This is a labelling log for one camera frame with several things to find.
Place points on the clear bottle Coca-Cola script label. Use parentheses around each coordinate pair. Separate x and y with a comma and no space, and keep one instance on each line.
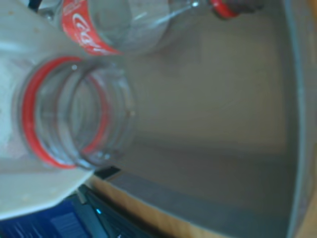
(81,32)

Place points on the clear bottle red barcode label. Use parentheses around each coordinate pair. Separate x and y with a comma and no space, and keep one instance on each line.
(29,111)

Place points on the grey cardboard box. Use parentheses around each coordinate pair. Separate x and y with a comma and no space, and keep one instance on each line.
(223,99)

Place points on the blue printed package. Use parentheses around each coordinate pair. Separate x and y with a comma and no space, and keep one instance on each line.
(37,223)

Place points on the dark device with light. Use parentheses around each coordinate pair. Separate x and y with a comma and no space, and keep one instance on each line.
(111,218)

